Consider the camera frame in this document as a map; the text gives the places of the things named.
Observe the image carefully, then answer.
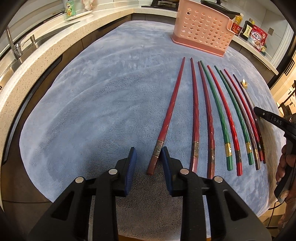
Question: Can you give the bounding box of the green chopstick gold band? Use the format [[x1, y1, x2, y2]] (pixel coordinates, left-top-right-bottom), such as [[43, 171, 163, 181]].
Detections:
[[214, 65, 254, 166], [200, 60, 233, 171]]

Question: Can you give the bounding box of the dark maroon chopstick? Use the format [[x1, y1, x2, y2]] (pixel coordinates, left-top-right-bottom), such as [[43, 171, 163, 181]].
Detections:
[[233, 74, 266, 164]]

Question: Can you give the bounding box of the maroon chopstick gold band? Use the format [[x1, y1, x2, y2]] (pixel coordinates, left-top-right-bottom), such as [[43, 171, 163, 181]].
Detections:
[[190, 58, 199, 173]]

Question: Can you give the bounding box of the brown-red chopstick gold band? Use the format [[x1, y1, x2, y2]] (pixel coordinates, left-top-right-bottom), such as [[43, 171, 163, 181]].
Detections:
[[198, 61, 215, 179]]

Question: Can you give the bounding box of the dark red chopstick gold band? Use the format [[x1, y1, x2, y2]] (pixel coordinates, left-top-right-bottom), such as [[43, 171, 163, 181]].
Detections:
[[147, 57, 186, 175]]

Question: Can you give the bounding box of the dark brown chopstick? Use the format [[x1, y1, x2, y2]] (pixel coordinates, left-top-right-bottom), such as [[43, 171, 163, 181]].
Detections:
[[219, 70, 260, 170]]

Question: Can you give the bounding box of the chrome kitchen faucet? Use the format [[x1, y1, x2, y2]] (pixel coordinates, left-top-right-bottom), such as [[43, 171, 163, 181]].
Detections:
[[5, 27, 37, 60]]

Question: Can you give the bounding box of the person's right hand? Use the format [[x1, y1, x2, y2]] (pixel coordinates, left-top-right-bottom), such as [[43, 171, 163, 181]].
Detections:
[[275, 144, 296, 230]]

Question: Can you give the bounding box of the bright red chopstick black band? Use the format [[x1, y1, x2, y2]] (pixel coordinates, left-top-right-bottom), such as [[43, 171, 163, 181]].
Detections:
[[207, 65, 243, 176]]

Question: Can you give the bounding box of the small dark bottle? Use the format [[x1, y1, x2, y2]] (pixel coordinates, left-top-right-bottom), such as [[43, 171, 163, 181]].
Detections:
[[260, 44, 267, 56]]

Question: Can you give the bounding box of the light blue plush mat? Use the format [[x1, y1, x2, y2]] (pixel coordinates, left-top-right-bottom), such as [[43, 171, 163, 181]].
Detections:
[[20, 21, 278, 240]]

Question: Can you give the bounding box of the red cereal bag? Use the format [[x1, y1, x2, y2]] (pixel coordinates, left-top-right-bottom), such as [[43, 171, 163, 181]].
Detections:
[[248, 25, 268, 51]]

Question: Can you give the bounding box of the red seasoning jar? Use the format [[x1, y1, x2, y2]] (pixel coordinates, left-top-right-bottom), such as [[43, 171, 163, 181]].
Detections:
[[231, 23, 242, 35]]

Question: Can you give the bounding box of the dark soy sauce bottle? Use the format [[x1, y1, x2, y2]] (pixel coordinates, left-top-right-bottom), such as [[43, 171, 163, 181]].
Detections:
[[239, 19, 254, 41]]

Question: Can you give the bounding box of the stainless steel sink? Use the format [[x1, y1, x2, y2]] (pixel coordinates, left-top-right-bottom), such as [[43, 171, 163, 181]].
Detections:
[[0, 21, 81, 88]]

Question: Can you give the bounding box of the pink perforated utensil basket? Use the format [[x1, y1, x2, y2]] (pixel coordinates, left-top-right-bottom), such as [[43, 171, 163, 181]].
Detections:
[[171, 0, 235, 57]]

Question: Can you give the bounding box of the black frying pan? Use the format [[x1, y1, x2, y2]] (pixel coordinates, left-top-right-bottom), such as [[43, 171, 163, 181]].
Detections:
[[200, 1, 243, 19]]

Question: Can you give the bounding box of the patterned white plate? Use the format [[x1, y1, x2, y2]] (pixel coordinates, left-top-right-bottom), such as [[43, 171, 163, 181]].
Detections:
[[65, 11, 93, 21]]

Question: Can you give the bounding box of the green dish soap bottle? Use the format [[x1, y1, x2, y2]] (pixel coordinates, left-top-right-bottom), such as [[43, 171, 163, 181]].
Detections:
[[65, 0, 76, 18]]

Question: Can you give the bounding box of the cream hanging dish towel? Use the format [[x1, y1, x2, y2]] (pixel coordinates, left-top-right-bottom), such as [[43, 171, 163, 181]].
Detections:
[[82, 0, 94, 11]]

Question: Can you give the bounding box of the black gas stove top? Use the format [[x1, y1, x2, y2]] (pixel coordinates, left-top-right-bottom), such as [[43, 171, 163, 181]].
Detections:
[[142, 0, 180, 11]]

